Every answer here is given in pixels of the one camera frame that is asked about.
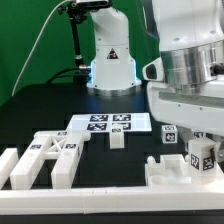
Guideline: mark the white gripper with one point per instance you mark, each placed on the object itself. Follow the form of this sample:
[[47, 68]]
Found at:
[[203, 111]]

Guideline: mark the white chair seat plate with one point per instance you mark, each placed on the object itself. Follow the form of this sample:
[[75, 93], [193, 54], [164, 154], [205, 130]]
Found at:
[[175, 170]]

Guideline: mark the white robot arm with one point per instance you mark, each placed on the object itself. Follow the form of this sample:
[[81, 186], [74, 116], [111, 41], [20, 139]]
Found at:
[[186, 80]]

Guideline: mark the small tagged white cube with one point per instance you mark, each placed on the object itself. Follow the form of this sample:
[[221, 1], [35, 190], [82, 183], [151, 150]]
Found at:
[[169, 134]]

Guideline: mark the white base tag board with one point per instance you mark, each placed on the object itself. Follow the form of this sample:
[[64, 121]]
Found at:
[[101, 123]]

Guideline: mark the white L-shaped obstacle fence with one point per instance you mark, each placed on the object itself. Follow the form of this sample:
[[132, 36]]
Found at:
[[105, 200]]

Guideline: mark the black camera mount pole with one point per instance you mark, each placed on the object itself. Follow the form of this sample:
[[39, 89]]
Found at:
[[76, 11]]

